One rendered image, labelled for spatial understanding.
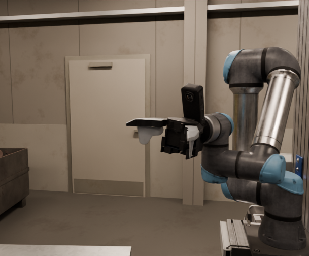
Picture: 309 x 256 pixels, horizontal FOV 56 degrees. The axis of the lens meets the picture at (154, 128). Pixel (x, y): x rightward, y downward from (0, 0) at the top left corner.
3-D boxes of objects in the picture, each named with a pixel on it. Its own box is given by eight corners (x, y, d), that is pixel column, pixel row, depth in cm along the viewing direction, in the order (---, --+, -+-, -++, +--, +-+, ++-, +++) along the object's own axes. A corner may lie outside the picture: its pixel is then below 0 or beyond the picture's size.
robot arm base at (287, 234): (254, 227, 108) (255, 201, 107) (298, 230, 106) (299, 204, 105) (262, 248, 93) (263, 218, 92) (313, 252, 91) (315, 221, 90)
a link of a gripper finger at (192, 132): (199, 165, 54) (193, 152, 64) (204, 134, 53) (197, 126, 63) (182, 163, 54) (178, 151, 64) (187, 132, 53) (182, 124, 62)
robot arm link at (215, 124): (222, 116, 75) (194, 111, 79) (214, 117, 71) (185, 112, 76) (217, 145, 76) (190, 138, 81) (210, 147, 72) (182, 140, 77)
